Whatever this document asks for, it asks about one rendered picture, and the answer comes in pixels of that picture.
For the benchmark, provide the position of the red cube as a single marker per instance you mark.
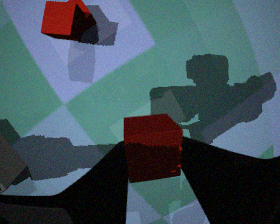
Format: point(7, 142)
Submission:
point(88, 18)
point(63, 21)
point(153, 145)

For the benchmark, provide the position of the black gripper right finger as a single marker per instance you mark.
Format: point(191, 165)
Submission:
point(232, 188)

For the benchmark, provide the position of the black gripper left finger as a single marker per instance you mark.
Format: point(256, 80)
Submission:
point(99, 197)

